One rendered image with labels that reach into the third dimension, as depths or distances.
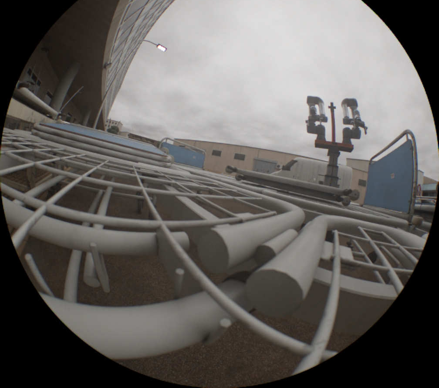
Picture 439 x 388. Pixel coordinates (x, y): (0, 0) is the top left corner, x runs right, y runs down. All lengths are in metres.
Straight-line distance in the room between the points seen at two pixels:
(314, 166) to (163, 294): 8.21
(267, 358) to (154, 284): 0.52
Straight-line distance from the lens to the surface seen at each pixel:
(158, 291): 0.64
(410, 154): 0.86
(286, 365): 0.63
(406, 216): 0.81
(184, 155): 1.71
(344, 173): 8.73
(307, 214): 0.63
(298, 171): 8.12
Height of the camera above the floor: 0.53
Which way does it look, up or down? 2 degrees up
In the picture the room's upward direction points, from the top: 13 degrees clockwise
